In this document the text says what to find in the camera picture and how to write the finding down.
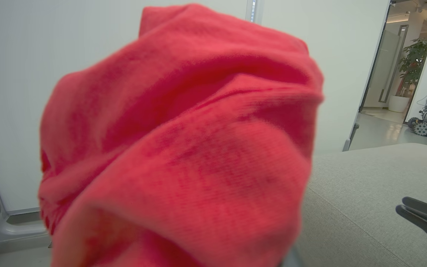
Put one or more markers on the white partition panel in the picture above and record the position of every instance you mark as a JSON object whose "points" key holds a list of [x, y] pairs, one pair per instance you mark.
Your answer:
{"points": [[339, 55], [13, 74]]}

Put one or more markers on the red garment with white stripes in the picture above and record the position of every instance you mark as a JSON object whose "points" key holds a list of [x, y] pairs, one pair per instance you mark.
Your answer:
{"points": [[184, 148]]}

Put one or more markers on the white plant pot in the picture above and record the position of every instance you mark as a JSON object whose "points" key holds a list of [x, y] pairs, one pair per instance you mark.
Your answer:
{"points": [[399, 104]]}

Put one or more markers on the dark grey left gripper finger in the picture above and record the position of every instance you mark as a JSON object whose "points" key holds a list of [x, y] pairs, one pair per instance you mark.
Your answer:
{"points": [[292, 260]]}

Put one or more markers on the grey partition post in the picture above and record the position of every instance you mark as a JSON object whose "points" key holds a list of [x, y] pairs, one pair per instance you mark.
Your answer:
{"points": [[253, 11]]}

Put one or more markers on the green potted plant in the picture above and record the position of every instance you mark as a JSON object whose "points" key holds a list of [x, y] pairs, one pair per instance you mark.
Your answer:
{"points": [[413, 59]]}

